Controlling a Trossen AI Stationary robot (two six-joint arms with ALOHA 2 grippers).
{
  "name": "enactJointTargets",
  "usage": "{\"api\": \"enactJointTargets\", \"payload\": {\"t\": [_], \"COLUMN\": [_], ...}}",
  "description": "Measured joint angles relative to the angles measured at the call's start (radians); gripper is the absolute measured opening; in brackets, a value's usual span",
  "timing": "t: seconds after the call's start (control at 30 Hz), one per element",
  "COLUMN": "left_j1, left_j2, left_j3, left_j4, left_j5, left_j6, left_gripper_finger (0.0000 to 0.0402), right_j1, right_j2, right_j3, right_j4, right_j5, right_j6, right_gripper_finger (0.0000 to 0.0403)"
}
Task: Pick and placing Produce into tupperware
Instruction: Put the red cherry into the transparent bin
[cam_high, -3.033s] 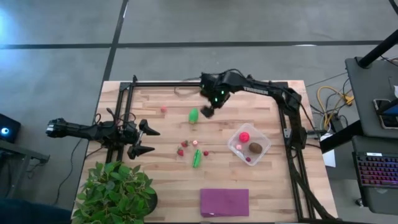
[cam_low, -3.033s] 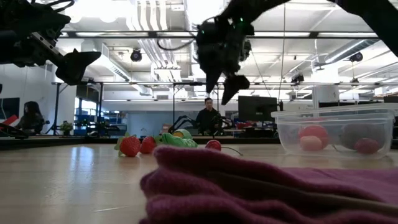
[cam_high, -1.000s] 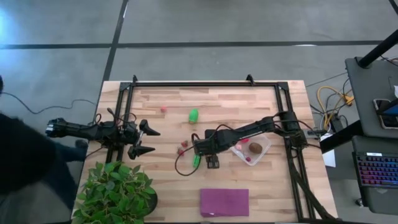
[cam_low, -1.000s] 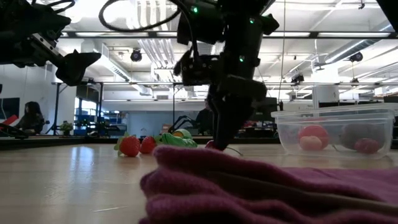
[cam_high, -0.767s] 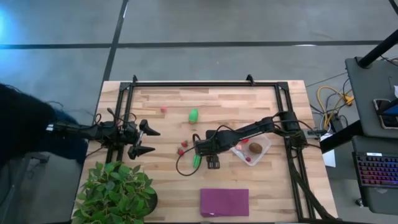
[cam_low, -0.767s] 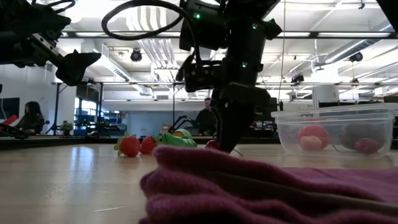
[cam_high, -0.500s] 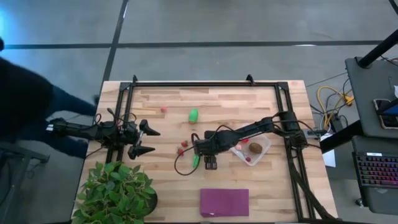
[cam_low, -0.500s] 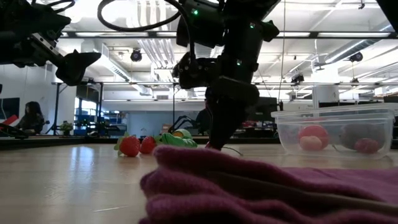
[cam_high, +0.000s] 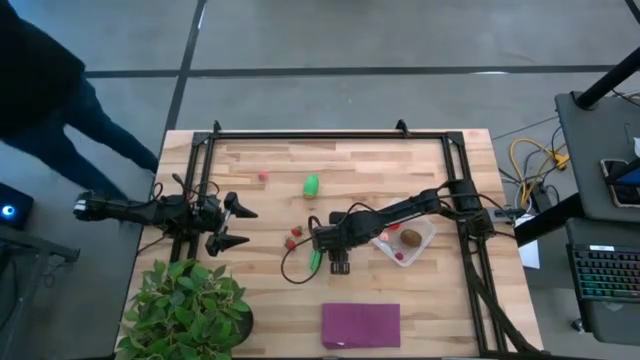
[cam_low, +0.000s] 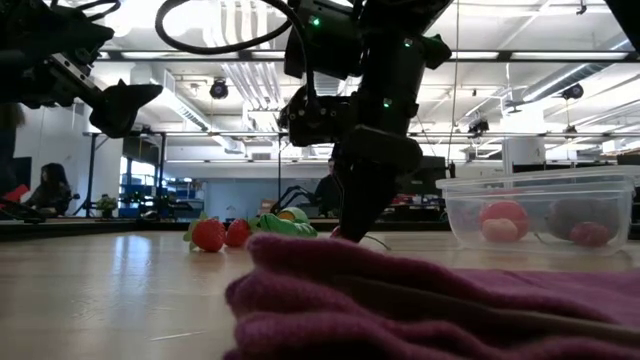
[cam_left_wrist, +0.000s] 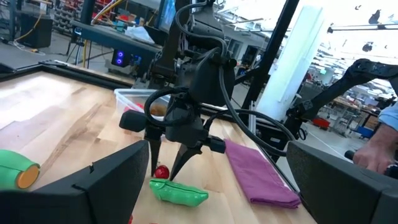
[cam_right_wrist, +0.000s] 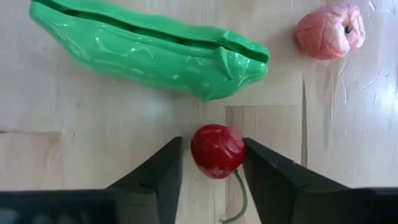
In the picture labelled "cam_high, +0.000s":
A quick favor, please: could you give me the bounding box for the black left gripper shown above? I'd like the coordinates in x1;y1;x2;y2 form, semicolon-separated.
199;191;259;258

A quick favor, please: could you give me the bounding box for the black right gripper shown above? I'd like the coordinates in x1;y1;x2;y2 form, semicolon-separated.
312;223;362;276

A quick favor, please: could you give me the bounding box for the red toy cherry with stem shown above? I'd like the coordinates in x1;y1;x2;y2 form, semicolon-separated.
380;241;405;262

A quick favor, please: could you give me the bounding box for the brown toy kiwi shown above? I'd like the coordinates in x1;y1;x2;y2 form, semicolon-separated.
399;228;424;248

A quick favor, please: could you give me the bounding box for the green toy vegetable orange end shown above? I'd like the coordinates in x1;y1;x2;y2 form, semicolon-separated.
302;173;321;200

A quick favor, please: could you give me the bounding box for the clear plastic tupperware container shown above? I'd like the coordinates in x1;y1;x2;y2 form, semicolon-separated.
369;213;437;268

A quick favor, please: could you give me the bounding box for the purple cloth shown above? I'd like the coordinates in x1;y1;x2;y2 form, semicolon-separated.
321;302;402;350

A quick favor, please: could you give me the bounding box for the green leafy plant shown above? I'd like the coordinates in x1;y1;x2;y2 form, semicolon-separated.
115;258;251;360

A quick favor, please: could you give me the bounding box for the black plant pot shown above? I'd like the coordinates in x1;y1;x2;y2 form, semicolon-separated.
234;299;255;346

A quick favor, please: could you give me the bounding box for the black metal stand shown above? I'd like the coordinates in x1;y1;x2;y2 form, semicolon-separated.
0;224;81;346

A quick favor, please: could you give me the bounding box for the white paper sheet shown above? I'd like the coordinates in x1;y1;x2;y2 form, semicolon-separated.
517;214;542;270

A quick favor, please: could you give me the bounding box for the black box with blue light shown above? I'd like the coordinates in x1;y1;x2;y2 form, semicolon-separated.
0;182;35;231

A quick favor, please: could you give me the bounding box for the black desk beam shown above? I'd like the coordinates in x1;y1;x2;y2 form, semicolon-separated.
513;192;586;247

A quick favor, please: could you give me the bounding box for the person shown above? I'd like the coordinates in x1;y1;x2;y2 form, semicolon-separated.
0;0;161;201

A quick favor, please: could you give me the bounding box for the black backlit keyboard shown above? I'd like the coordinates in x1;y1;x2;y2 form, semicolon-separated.
567;243;640;304

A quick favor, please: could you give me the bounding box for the grey desk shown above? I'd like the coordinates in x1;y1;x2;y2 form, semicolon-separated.
554;91;640;224
564;217;640;346

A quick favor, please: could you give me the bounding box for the phone with tan case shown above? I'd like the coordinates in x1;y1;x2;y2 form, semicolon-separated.
599;158;640;209

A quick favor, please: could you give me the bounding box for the black pole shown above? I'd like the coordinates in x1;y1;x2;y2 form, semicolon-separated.
574;47;640;110

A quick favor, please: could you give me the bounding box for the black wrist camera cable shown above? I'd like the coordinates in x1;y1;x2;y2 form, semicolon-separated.
279;214;331;285

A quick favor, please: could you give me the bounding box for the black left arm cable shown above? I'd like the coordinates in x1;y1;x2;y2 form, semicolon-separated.
149;172;221;201

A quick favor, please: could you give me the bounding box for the black corrugated cable conduit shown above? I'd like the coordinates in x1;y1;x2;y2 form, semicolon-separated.
464;249;544;356

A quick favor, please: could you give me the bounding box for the yellow cable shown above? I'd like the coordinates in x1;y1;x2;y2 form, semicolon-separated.
508;138;571;211

